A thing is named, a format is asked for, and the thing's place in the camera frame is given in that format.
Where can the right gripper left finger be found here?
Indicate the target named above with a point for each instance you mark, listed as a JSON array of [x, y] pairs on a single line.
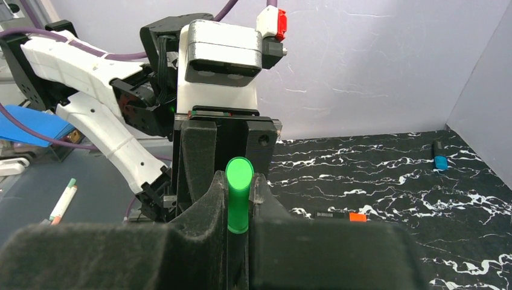
[[186, 253]]

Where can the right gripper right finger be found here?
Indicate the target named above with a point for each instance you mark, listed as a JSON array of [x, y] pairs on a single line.
[[287, 252]]

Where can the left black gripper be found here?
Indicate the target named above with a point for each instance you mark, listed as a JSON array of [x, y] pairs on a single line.
[[206, 138]]

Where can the green highlighter cap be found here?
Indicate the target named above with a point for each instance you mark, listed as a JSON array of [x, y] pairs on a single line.
[[239, 173]]

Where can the orange black highlighter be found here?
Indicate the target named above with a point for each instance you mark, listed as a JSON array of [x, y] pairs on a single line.
[[350, 216]]

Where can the green black highlighter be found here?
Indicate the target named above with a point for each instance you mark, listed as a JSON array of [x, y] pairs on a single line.
[[236, 254]]

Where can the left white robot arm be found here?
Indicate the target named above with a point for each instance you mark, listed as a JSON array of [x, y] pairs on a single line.
[[166, 125]]

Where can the white pen outside workspace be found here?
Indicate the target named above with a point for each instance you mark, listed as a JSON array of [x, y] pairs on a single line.
[[63, 203]]

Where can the blue sheet outside workspace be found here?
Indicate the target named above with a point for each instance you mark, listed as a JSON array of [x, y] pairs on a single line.
[[46, 124]]

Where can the blue capped black marker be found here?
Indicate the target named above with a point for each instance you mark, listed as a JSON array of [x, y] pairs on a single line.
[[439, 156]]

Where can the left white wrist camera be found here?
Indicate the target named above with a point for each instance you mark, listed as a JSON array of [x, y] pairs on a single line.
[[218, 62]]

